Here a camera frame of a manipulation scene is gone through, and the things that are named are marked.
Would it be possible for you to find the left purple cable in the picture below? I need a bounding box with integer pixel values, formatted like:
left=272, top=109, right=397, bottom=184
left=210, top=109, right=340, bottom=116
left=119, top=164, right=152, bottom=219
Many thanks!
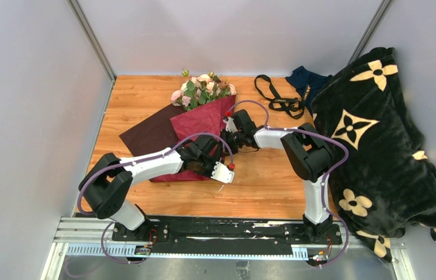
left=76, top=132, right=236, bottom=266

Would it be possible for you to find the aluminium rail frame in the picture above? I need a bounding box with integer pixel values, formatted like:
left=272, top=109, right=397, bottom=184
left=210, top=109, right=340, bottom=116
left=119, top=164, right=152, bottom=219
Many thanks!
left=41, top=216, right=416, bottom=279

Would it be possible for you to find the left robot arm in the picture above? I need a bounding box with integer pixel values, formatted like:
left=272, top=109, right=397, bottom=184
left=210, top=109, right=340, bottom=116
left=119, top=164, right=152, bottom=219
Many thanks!
left=78, top=133, right=224, bottom=241

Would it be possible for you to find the dark blue cloth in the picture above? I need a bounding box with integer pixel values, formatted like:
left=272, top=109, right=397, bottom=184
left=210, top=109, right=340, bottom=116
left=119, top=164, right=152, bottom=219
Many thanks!
left=286, top=66, right=333, bottom=115

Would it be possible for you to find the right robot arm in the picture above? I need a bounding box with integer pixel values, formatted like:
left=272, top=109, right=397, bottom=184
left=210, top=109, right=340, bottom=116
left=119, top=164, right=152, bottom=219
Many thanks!
left=220, top=110, right=334, bottom=244

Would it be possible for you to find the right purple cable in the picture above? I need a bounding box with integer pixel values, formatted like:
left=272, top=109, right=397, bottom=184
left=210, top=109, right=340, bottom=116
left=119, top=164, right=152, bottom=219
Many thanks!
left=226, top=99, right=351, bottom=267

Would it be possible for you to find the dark red wrapping paper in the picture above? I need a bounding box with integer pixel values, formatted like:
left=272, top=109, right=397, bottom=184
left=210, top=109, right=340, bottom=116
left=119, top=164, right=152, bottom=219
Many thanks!
left=118, top=94, right=237, bottom=183

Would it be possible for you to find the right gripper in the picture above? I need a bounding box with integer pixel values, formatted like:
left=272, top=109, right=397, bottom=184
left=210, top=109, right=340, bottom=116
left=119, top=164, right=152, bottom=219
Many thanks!
left=213, top=128, right=245, bottom=158

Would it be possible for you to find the black blanket with cream flowers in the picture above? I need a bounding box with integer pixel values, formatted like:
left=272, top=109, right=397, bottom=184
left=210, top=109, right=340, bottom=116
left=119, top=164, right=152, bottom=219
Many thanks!
left=311, top=47, right=436, bottom=262

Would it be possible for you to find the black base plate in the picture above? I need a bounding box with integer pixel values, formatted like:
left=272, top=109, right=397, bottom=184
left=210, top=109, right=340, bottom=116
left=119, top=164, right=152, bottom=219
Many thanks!
left=111, top=216, right=343, bottom=256

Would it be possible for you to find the black strap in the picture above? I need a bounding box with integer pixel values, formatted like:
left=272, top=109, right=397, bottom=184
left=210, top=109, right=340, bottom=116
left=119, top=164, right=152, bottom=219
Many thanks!
left=254, top=74, right=311, bottom=121

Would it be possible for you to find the purple cable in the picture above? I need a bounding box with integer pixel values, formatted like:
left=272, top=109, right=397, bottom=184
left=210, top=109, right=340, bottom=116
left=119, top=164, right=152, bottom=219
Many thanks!
left=226, top=99, right=351, bottom=267
left=76, top=132, right=236, bottom=266

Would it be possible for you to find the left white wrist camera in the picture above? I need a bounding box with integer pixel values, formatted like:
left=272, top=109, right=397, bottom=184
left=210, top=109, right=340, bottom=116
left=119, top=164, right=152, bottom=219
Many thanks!
left=210, top=162, right=235, bottom=184

